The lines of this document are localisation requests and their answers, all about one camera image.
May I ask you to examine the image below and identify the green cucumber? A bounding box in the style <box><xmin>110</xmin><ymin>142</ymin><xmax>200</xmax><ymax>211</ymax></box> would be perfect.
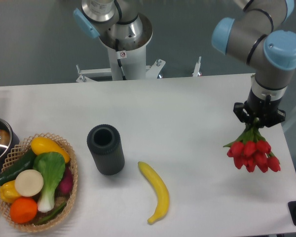
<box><xmin>0</xmin><ymin>149</ymin><xmax>36</xmax><ymax>186</ymax></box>

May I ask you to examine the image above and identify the white round radish slice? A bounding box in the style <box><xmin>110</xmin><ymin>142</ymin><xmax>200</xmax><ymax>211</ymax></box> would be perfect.
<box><xmin>14</xmin><ymin>169</ymin><xmax>43</xmax><ymax>197</ymax></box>

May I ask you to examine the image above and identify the purple red vegetable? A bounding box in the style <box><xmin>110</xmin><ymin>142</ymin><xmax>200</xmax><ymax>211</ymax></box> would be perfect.
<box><xmin>57</xmin><ymin>166</ymin><xmax>74</xmax><ymax>195</ymax></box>

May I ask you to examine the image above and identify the green bok choy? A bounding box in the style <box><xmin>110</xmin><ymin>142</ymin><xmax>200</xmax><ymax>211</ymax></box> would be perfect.
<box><xmin>33</xmin><ymin>152</ymin><xmax>66</xmax><ymax>213</ymax></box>

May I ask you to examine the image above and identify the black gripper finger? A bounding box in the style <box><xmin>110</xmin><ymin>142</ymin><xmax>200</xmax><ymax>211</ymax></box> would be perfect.
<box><xmin>233</xmin><ymin>102</ymin><xmax>252</xmax><ymax>123</ymax></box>
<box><xmin>263</xmin><ymin>109</ymin><xmax>286</xmax><ymax>127</ymax></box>

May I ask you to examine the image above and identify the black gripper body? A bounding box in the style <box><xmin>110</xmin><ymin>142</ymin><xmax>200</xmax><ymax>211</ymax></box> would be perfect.
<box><xmin>246</xmin><ymin>88</ymin><xmax>282</xmax><ymax>123</ymax></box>

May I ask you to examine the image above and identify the green chili pepper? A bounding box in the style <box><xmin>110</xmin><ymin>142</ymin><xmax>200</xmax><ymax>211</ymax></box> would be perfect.
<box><xmin>35</xmin><ymin>202</ymin><xmax>67</xmax><ymax>225</ymax></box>

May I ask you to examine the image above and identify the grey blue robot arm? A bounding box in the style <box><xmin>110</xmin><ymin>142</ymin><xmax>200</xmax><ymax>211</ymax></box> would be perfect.
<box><xmin>211</xmin><ymin>0</ymin><xmax>296</xmax><ymax>127</ymax></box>

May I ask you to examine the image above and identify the dark grey ribbed vase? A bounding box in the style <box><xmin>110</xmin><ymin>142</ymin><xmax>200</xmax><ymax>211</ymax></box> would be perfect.
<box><xmin>87</xmin><ymin>124</ymin><xmax>125</xmax><ymax>175</ymax></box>

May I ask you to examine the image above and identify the yellow banana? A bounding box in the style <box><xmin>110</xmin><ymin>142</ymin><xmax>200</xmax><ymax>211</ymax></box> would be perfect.
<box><xmin>138</xmin><ymin>161</ymin><xmax>170</xmax><ymax>225</ymax></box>

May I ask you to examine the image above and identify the red tulip bouquet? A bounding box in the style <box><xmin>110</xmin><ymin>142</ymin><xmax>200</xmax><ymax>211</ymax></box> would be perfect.
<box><xmin>224</xmin><ymin>118</ymin><xmax>281</xmax><ymax>173</ymax></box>

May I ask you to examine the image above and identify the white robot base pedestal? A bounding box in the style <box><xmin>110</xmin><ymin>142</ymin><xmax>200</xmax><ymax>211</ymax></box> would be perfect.
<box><xmin>74</xmin><ymin>9</ymin><xmax>166</xmax><ymax>82</ymax></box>

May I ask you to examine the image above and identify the orange fruit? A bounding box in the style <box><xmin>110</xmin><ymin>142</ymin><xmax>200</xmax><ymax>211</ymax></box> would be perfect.
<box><xmin>9</xmin><ymin>197</ymin><xmax>37</xmax><ymax>224</ymax></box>

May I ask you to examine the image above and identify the yellow bell pepper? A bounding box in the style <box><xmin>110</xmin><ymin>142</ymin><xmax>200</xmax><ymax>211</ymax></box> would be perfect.
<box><xmin>0</xmin><ymin>180</ymin><xmax>21</xmax><ymax>203</ymax></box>

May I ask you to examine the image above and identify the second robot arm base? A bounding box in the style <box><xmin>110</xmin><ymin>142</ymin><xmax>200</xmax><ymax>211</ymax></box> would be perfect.
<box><xmin>73</xmin><ymin>0</ymin><xmax>138</xmax><ymax>39</ymax></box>

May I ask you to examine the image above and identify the yellow squash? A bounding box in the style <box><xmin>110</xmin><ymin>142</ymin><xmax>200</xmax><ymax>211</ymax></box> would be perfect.
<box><xmin>31</xmin><ymin>137</ymin><xmax>70</xmax><ymax>163</ymax></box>

